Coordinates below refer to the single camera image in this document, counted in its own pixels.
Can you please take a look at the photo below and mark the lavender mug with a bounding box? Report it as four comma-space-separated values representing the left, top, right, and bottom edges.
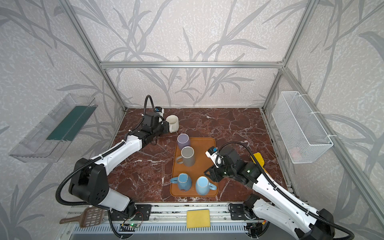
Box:
177, 134, 191, 150

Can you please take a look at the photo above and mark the white ceramic mug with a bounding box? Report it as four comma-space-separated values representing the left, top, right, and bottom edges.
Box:
166, 115, 180, 133

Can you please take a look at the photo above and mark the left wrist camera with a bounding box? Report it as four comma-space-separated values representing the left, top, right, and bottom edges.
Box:
155, 107, 165, 117

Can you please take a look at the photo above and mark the blue speckled mug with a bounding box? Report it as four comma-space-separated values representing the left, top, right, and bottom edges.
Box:
171, 173, 192, 192

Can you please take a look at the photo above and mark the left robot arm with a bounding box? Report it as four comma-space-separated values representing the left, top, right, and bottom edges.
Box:
55, 105, 169, 218

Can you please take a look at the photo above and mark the brown slotted spatula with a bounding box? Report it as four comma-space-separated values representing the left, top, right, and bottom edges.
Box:
59, 207, 105, 228

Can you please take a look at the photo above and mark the yellow sponge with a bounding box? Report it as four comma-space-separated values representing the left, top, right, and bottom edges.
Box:
187, 209, 211, 229

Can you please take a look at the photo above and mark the orange rubber tray mat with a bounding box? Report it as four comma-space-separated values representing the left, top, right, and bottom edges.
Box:
170, 138, 219, 198

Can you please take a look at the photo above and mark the light blue mug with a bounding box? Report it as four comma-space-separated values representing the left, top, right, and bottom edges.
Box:
196, 176, 217, 196

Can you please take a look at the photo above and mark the grey mug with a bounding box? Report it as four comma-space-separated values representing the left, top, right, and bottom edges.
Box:
176, 146, 196, 167

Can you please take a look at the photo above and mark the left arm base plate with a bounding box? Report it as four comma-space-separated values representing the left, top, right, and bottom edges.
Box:
111, 204, 152, 221

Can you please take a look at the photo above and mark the small green circuit board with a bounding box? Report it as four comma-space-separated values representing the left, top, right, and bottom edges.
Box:
120, 223, 141, 232

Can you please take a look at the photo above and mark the yellow handled tool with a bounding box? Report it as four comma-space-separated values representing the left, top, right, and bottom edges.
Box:
252, 153, 265, 171

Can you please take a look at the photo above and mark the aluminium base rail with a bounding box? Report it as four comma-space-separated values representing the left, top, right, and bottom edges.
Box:
57, 202, 269, 240

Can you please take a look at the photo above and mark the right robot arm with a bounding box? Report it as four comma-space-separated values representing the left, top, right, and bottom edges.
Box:
204, 143, 355, 240

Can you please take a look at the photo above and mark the clear acrylic wall shelf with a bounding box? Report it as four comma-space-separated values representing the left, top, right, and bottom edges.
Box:
9, 94, 98, 163

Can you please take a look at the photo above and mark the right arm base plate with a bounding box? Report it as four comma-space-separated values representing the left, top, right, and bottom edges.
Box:
228, 203, 257, 220

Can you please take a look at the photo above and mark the white wire basket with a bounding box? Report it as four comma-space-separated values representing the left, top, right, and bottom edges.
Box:
272, 91, 334, 164

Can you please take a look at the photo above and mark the green mat in shelf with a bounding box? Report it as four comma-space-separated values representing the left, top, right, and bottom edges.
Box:
46, 105, 98, 141

